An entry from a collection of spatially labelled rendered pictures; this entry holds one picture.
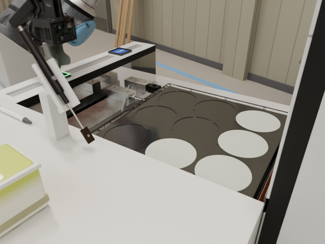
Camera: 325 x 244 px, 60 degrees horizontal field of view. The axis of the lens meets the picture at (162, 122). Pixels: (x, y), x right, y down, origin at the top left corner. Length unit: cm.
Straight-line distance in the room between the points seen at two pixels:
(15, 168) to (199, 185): 23
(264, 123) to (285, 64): 252
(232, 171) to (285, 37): 269
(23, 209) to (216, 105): 52
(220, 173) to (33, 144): 32
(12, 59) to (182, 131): 66
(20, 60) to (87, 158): 68
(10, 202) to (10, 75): 77
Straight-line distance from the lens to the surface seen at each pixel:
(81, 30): 104
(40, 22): 71
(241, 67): 335
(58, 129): 50
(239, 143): 60
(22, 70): 109
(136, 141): 59
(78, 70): 84
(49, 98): 47
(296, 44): 311
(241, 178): 52
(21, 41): 108
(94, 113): 75
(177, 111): 70
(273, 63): 325
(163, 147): 57
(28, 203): 37
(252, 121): 69
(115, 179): 40
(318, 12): 28
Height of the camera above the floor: 123
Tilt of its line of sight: 31 degrees down
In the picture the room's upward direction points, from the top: straight up
